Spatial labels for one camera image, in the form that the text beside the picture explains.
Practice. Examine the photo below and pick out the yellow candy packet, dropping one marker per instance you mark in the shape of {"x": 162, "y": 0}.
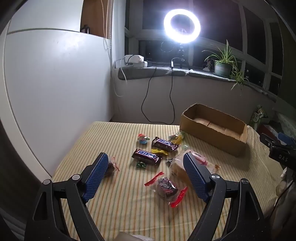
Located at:
{"x": 161, "y": 152}

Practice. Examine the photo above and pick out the white cabinet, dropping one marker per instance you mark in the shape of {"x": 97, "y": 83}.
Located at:
{"x": 57, "y": 92}

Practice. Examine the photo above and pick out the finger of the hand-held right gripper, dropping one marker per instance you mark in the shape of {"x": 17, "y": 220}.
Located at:
{"x": 285, "y": 138}
{"x": 268, "y": 139}

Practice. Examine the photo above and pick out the green snack bag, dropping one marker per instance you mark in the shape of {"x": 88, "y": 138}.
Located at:
{"x": 259, "y": 115}

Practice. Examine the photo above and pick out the grey windowsill cover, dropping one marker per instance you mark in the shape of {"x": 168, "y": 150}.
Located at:
{"x": 143, "y": 73}

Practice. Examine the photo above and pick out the white window frame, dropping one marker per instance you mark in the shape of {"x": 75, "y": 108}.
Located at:
{"x": 135, "y": 34}

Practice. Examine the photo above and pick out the black tripod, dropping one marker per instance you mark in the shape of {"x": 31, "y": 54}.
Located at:
{"x": 181, "y": 52}

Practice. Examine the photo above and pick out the striped tablecloth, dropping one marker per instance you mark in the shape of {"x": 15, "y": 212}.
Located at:
{"x": 129, "y": 208}

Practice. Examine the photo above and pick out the small red blue candy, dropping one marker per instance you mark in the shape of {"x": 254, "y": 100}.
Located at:
{"x": 143, "y": 139}

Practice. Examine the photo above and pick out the bread slice packet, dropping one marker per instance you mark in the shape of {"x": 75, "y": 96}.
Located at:
{"x": 178, "y": 169}

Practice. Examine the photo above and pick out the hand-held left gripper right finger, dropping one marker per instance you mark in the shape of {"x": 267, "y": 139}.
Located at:
{"x": 194, "y": 178}

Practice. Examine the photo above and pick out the brown chocolate bar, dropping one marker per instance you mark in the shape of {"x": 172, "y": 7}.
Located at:
{"x": 146, "y": 155}
{"x": 164, "y": 144}

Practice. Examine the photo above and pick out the cardboard box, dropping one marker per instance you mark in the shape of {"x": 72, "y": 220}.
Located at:
{"x": 208, "y": 139}

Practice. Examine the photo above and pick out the chocolate cake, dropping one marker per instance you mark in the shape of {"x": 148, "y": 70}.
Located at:
{"x": 166, "y": 187}
{"x": 112, "y": 166}

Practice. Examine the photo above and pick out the dark bottle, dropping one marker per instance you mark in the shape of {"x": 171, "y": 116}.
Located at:
{"x": 84, "y": 29}

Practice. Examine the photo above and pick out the yellow green candy wrapper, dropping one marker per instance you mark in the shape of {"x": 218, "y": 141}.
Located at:
{"x": 175, "y": 139}

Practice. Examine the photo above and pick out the small dark green candy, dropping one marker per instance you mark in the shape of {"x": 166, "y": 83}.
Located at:
{"x": 141, "y": 165}

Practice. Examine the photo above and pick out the white fuzzy cloth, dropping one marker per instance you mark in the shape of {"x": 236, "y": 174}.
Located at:
{"x": 285, "y": 183}

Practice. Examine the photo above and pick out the clear-wrapped green candy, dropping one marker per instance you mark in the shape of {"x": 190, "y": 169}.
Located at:
{"x": 185, "y": 147}

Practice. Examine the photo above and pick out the potted spider plant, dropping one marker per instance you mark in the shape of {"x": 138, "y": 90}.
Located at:
{"x": 222, "y": 68}

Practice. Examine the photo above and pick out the white power adapter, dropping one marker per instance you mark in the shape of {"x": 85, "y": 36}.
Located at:
{"x": 134, "y": 60}

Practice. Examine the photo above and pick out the red box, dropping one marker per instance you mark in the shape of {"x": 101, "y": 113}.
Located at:
{"x": 269, "y": 129}

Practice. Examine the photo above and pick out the white lace cloth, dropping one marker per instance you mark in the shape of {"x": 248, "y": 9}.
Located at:
{"x": 286, "y": 120}

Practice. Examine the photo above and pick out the small figurine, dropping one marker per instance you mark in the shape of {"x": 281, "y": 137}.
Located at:
{"x": 208, "y": 63}

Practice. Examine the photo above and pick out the brown wooden panel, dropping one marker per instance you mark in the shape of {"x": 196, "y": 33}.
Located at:
{"x": 94, "y": 16}

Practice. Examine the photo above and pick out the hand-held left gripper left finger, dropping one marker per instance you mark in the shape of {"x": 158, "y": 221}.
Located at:
{"x": 97, "y": 178}

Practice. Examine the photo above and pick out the black power adapter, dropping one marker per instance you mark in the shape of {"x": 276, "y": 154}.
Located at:
{"x": 150, "y": 63}

